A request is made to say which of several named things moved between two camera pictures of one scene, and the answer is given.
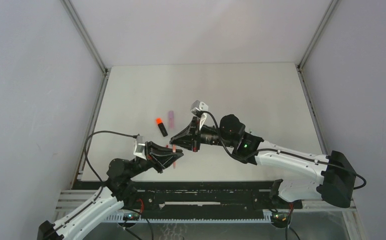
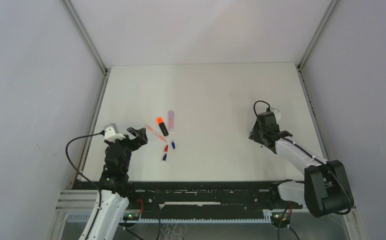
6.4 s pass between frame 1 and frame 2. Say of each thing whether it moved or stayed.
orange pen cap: stayed
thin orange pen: moved
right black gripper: moved
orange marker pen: stayed
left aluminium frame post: stayed
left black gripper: moved
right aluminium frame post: stayed
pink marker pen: stayed
